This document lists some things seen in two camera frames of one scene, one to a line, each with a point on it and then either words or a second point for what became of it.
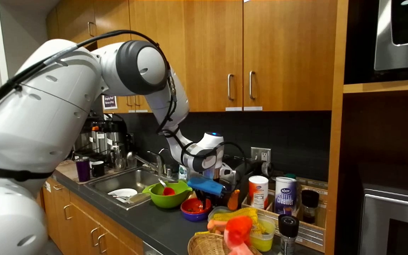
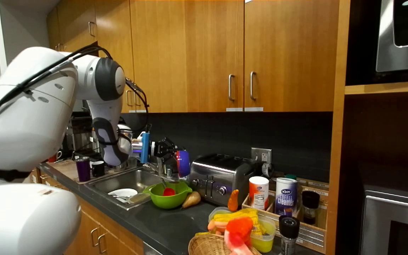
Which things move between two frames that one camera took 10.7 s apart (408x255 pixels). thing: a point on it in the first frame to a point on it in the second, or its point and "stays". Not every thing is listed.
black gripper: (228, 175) to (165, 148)
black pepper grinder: (288, 225) stays
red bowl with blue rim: (194, 208) to (184, 157)
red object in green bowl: (169, 191) stays
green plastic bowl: (182, 192) stays
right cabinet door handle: (252, 83) stays
